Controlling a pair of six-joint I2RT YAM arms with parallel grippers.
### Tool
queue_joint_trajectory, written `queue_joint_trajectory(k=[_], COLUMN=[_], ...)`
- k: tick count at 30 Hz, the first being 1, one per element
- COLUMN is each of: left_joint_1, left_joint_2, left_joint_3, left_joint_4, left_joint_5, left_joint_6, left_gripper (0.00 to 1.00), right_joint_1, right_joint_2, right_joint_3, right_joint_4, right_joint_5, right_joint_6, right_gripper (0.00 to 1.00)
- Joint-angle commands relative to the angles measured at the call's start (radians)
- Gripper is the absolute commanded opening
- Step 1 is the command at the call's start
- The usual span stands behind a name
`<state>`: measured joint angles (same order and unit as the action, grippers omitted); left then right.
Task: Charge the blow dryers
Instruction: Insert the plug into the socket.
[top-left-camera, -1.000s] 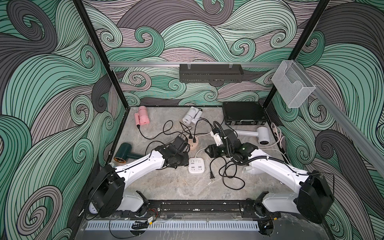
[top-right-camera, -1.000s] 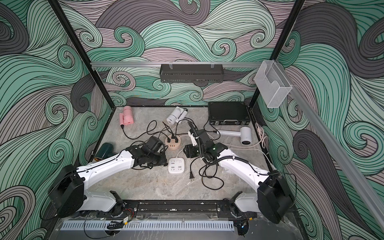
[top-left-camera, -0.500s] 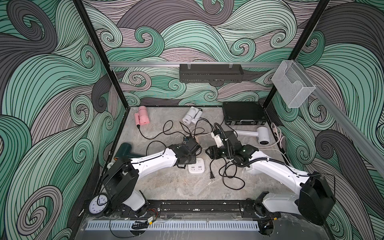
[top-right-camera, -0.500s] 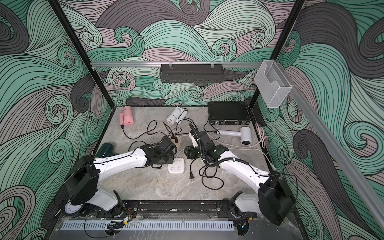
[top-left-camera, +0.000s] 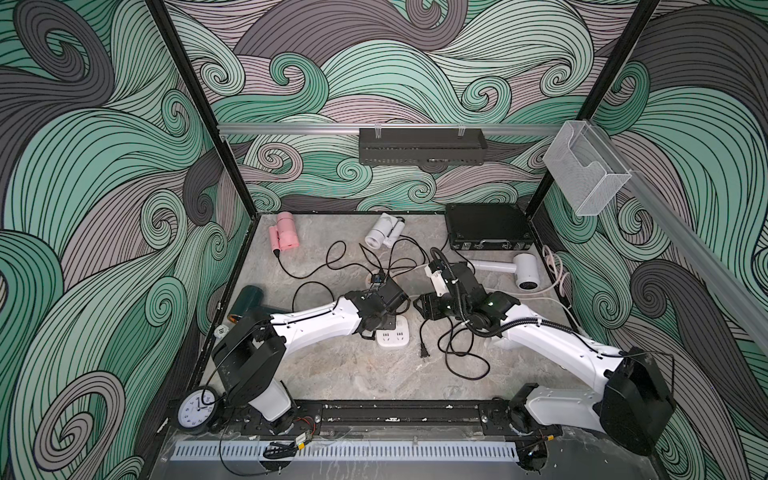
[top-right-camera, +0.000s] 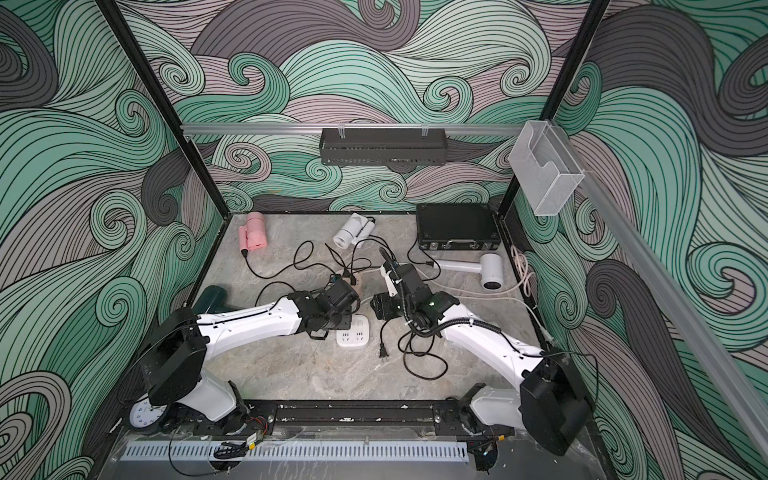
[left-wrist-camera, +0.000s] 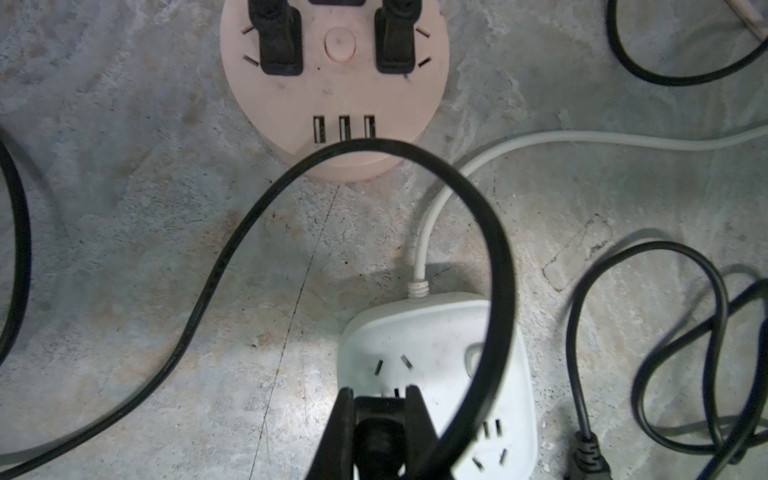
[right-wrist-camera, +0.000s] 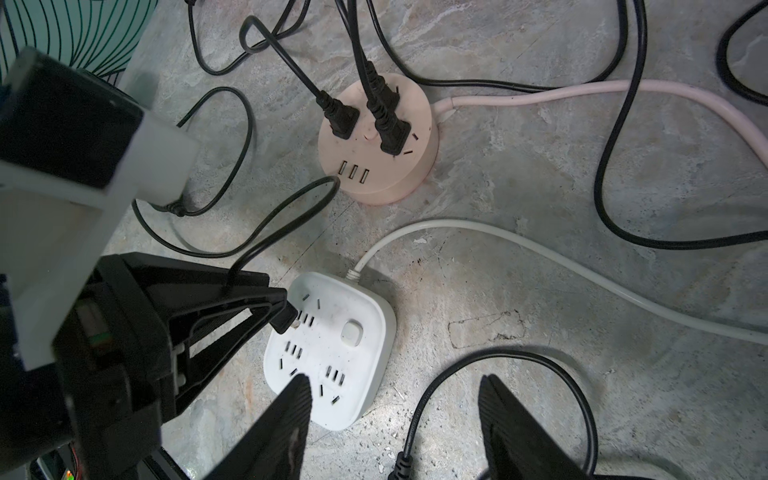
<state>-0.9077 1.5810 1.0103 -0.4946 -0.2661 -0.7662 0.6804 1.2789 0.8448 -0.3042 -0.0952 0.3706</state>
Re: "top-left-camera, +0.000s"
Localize black cable of green dryer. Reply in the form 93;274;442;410
291;280;337;313

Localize small clear bottle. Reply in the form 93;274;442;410
214;325;230;339

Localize black cable of white dryer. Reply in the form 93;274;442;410
389;236;475;277

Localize black left corner post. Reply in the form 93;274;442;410
145;0;259;220

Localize black corner frame post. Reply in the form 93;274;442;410
526;1;658;218

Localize black round wall clock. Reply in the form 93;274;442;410
175;387;221;435

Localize clear plastic wall holder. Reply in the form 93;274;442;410
543;120;632;217

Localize white hair dryer straight handle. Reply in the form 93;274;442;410
471;253;541;291

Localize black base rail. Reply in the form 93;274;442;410
221;398;646;442

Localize aluminium wall rail right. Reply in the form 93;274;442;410
587;122;767;352

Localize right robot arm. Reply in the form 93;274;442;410
419;260;676;456

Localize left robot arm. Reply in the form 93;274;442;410
211;277;408;429

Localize aluminium wall rail back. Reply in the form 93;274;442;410
218;122;561;136

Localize black cable of pink dryer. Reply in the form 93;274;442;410
273;239;376;283

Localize pink hair dryer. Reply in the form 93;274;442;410
268;212;300;253

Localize black ribbed carrying case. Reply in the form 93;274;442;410
445;203;534;251

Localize black wall shelf tray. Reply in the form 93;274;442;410
358;129;488;167

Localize aluminium wall rail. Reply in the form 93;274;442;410
587;122;767;352
218;122;561;136

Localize dark green hair dryer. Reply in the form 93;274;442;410
227;285;287;323

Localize white slotted cable duct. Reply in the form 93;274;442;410
170;440;519;462

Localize white square power strip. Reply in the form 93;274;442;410
375;316;410;349

